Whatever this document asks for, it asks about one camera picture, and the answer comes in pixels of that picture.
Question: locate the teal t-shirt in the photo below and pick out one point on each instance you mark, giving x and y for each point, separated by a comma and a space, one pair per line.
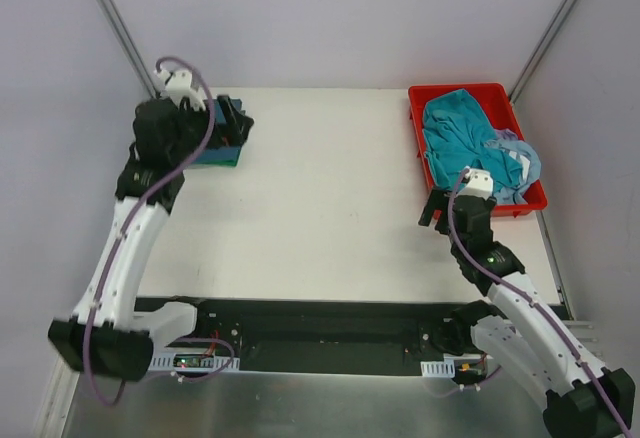
454, 127

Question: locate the left aluminium frame post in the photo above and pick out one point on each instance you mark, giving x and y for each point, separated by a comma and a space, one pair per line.
124, 38

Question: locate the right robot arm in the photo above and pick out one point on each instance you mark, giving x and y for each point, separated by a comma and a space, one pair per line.
579, 396

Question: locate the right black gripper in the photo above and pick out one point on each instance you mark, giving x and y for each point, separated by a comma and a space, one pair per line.
442, 213

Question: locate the green t-shirt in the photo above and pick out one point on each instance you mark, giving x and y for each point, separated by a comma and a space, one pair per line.
226, 157

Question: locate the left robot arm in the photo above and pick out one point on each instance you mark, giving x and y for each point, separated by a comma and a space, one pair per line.
102, 334

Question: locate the white cable duct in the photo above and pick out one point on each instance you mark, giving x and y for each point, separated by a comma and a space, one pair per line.
195, 363
444, 369

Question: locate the dark blue t-shirt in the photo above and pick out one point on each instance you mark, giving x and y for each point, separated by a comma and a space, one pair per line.
230, 133

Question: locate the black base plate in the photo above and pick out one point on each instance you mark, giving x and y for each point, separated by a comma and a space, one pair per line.
325, 337

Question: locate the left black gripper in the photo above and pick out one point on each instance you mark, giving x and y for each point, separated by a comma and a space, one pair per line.
226, 125

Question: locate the left white cable duct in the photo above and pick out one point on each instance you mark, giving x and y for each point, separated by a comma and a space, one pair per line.
195, 363

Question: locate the aluminium frame post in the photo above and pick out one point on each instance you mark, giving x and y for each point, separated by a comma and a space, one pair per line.
556, 24
124, 38

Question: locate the right white cable duct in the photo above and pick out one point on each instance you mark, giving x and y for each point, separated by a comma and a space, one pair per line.
444, 369

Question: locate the light blue t-shirt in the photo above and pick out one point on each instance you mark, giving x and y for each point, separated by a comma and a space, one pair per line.
510, 164

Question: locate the right aluminium frame post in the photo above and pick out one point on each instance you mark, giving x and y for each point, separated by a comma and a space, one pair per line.
556, 24

